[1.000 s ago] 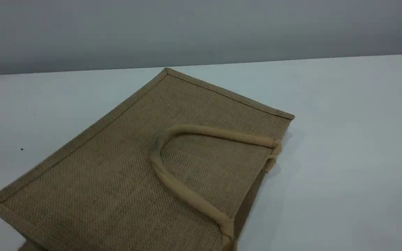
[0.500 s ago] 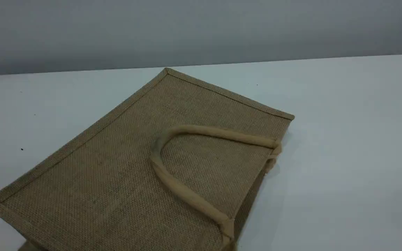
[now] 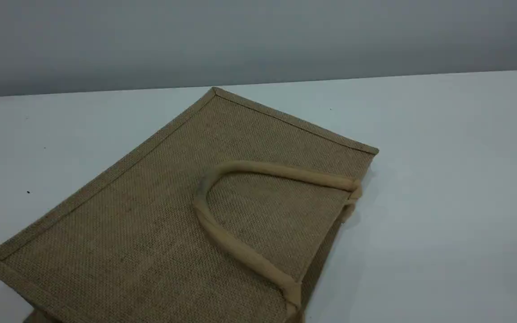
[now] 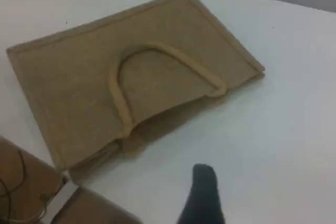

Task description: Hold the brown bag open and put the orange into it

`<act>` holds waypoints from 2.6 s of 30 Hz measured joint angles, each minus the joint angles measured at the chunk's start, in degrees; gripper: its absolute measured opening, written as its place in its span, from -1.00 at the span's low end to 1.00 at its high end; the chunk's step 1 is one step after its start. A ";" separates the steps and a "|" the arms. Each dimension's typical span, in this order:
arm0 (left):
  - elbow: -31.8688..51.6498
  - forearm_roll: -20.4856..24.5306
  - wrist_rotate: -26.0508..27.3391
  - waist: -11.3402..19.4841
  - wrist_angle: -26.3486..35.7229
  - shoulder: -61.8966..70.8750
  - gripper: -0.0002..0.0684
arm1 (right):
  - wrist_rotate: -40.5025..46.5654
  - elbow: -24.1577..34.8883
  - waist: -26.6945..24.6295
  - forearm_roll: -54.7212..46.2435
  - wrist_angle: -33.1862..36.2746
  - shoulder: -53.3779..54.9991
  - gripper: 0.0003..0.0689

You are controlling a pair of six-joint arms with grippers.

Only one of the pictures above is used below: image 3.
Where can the brown jute bag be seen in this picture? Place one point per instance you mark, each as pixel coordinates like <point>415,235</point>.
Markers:
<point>151,224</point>

